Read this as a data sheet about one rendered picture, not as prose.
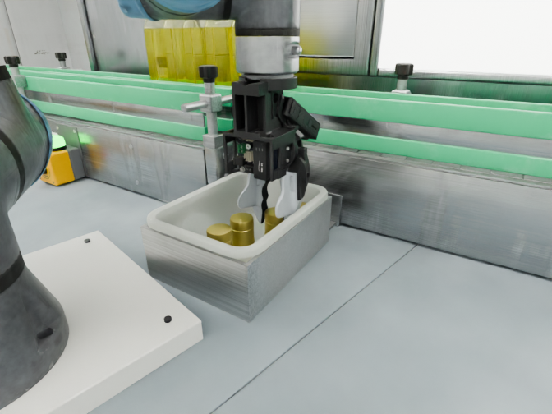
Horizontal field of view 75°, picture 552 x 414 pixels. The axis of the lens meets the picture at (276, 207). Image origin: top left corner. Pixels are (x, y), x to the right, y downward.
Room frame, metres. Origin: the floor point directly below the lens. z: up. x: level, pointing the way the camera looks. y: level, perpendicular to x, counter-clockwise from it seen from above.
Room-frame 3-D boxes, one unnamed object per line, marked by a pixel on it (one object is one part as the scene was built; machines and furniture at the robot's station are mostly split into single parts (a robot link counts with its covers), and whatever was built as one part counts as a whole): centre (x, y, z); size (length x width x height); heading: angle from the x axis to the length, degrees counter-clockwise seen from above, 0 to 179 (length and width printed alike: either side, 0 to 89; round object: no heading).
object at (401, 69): (0.64, -0.22, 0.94); 0.07 x 0.04 x 0.13; 148
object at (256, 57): (0.46, 0.01, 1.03); 0.08 x 0.08 x 0.05
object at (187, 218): (0.45, 0.04, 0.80); 0.22 x 0.17 x 0.09; 148
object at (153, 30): (0.84, 0.24, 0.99); 0.06 x 0.06 x 0.21; 59
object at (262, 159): (0.45, 0.01, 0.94); 0.09 x 0.08 x 0.12; 150
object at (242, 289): (0.48, 0.03, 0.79); 0.27 x 0.17 x 0.08; 148
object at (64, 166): (0.77, 0.49, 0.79); 0.07 x 0.07 x 0.07; 58
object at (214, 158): (0.62, 0.08, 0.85); 0.09 x 0.04 x 0.07; 148
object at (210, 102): (0.60, 0.09, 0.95); 0.17 x 0.03 x 0.12; 148
